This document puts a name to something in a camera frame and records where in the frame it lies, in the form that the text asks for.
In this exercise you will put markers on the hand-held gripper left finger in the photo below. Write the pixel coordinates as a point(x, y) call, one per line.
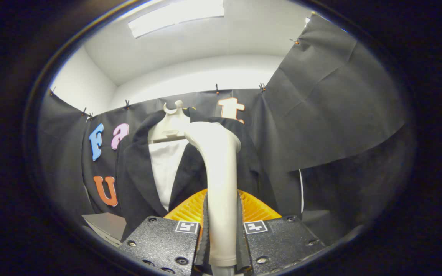
point(204, 249)

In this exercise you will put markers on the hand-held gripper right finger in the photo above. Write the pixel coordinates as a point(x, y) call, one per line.
point(243, 249)

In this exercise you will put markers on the black blazer jacket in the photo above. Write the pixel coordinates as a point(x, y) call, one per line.
point(136, 180)

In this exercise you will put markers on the white plastic clothes hanger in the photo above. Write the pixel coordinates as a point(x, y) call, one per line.
point(167, 128)

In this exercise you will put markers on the white undershirt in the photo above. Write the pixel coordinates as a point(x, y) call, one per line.
point(165, 172)

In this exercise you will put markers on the grey metal cabinet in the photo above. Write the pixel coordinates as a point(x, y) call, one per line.
point(108, 224)

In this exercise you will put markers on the black backdrop cloth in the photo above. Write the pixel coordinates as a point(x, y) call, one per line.
point(340, 115)

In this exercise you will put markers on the ceiling light panel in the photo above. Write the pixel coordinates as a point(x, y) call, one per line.
point(175, 17)

